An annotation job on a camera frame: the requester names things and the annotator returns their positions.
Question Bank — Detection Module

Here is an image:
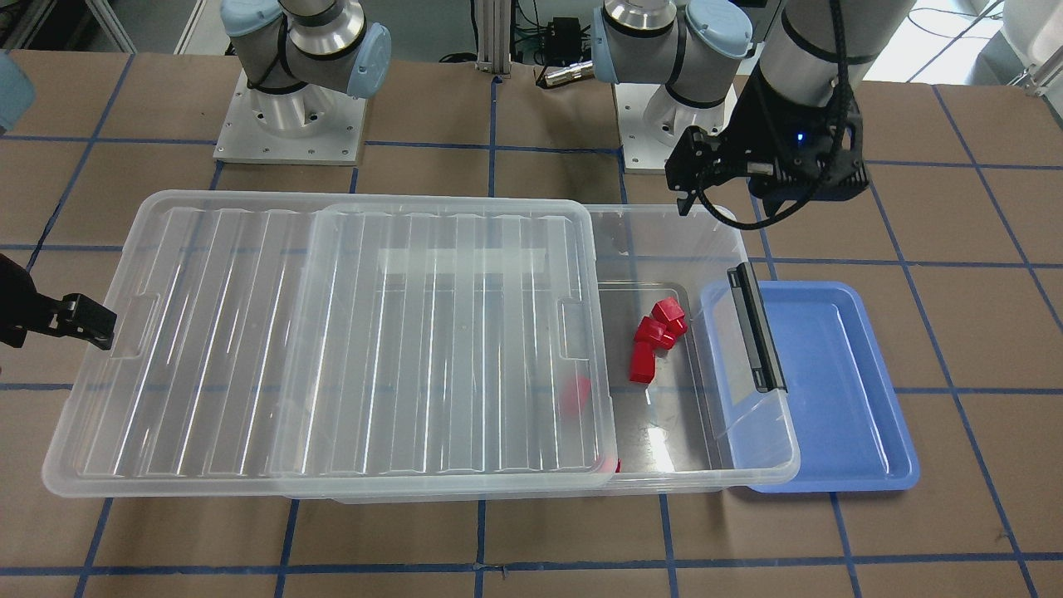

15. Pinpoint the red block lower pair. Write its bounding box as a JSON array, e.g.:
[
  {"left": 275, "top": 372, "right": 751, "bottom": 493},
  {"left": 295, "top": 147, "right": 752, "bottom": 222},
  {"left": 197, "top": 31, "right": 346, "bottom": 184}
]
[{"left": 634, "top": 317, "right": 677, "bottom": 351}]

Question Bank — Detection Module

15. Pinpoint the red block upper pair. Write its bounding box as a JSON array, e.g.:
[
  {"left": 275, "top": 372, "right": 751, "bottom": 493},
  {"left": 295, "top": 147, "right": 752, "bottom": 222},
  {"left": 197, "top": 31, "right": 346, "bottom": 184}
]
[{"left": 649, "top": 297, "right": 688, "bottom": 338}]

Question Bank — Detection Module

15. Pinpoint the blue plastic tray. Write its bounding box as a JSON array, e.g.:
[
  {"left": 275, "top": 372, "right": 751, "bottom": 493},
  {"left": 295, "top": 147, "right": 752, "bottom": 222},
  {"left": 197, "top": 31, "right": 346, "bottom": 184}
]
[{"left": 696, "top": 281, "right": 919, "bottom": 493}]

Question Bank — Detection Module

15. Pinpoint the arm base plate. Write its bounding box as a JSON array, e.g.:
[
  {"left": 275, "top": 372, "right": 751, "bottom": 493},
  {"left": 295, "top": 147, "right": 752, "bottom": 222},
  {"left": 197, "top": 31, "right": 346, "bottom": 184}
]
[
  {"left": 213, "top": 72, "right": 368, "bottom": 166},
  {"left": 614, "top": 83, "right": 737, "bottom": 174}
]

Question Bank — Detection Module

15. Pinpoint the silver connector plug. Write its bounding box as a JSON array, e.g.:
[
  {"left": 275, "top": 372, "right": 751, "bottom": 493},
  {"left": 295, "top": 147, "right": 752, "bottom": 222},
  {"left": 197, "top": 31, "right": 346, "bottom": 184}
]
[{"left": 535, "top": 61, "right": 595, "bottom": 90}]

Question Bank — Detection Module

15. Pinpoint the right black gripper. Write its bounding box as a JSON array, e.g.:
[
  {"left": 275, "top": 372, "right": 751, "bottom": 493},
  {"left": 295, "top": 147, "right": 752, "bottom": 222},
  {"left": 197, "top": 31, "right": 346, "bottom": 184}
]
[{"left": 1, "top": 255, "right": 117, "bottom": 351}]

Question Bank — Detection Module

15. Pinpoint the black box latch handle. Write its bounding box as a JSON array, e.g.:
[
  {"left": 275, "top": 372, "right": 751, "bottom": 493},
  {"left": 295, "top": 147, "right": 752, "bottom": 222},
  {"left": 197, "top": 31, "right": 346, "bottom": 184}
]
[{"left": 727, "top": 262, "right": 787, "bottom": 393}]

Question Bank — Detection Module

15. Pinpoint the clear plastic storage box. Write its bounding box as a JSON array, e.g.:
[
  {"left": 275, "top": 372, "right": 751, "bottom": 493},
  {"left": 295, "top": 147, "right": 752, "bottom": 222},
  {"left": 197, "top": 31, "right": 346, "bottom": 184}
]
[{"left": 282, "top": 203, "right": 802, "bottom": 506}]

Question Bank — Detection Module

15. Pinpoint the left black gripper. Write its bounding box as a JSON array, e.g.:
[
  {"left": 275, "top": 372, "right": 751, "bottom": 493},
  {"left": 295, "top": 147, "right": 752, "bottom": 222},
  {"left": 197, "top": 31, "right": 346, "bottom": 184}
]
[{"left": 665, "top": 75, "right": 870, "bottom": 215}]

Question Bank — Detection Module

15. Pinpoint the red block picked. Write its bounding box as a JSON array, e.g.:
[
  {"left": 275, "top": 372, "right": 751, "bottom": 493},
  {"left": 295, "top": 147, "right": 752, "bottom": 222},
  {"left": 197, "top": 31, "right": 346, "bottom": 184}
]
[{"left": 628, "top": 341, "right": 656, "bottom": 385}]

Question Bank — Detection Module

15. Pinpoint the red block middle box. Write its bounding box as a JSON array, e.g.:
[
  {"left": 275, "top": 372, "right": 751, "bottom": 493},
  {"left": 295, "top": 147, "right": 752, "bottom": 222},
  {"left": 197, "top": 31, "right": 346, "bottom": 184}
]
[{"left": 558, "top": 375, "right": 592, "bottom": 418}]

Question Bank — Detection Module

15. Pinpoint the black power adapter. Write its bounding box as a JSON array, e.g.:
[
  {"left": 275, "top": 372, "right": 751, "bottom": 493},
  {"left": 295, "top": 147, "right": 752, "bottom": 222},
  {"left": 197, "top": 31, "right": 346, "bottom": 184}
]
[{"left": 544, "top": 17, "right": 585, "bottom": 61}]

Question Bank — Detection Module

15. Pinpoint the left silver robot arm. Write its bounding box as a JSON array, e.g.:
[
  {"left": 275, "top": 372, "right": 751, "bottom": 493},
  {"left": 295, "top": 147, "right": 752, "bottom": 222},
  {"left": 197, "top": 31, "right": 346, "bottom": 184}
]
[{"left": 590, "top": 1, "right": 914, "bottom": 230}]

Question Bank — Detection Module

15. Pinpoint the red block pair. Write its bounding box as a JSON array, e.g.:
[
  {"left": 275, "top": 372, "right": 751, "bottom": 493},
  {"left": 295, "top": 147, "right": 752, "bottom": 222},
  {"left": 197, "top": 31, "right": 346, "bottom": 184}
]
[
  {"left": 649, "top": 297, "right": 688, "bottom": 338},
  {"left": 634, "top": 317, "right": 677, "bottom": 351}
]

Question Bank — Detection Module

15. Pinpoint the clear plastic box lid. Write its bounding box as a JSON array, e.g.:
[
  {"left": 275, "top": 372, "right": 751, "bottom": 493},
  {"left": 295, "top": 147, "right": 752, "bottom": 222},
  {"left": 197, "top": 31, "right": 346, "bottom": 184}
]
[{"left": 43, "top": 190, "right": 619, "bottom": 502}]

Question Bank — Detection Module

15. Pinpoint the aluminium frame post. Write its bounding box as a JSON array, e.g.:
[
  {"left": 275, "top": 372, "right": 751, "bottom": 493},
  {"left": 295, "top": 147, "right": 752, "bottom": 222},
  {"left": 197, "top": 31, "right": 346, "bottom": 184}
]
[{"left": 473, "top": 1, "right": 513, "bottom": 78}]

